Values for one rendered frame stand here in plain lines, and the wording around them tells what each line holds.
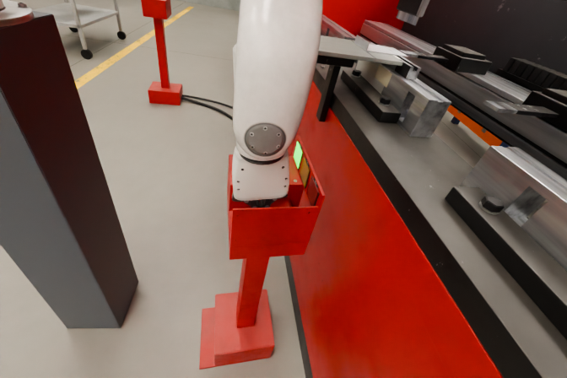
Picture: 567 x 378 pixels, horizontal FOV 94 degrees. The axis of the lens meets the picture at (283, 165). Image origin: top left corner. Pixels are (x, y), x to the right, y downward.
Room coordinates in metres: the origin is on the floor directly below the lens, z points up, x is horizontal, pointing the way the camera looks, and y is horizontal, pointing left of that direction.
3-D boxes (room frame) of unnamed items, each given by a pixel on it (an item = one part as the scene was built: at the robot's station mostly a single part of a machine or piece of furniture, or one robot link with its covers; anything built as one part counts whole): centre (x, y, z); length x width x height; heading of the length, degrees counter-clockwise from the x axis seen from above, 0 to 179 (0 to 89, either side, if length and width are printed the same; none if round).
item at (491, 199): (0.33, -0.32, 0.91); 0.03 x 0.03 x 0.02
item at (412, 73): (0.81, -0.25, 0.98); 0.20 x 0.03 x 0.03; 16
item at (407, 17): (0.83, -0.24, 1.13); 0.10 x 0.02 x 0.10; 16
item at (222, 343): (0.41, 0.05, 0.06); 0.25 x 0.20 x 0.12; 108
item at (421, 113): (0.78, -0.25, 0.92); 0.39 x 0.06 x 0.10; 16
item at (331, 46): (0.79, -0.10, 1.00); 0.26 x 0.18 x 0.01; 106
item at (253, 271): (0.42, 0.02, 0.39); 0.06 x 0.06 x 0.54; 18
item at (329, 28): (1.36, -0.09, 0.92); 0.50 x 0.06 x 0.10; 16
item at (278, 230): (0.42, 0.02, 0.75); 0.20 x 0.16 x 0.18; 18
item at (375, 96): (0.77, -0.19, 0.89); 0.30 x 0.05 x 0.03; 16
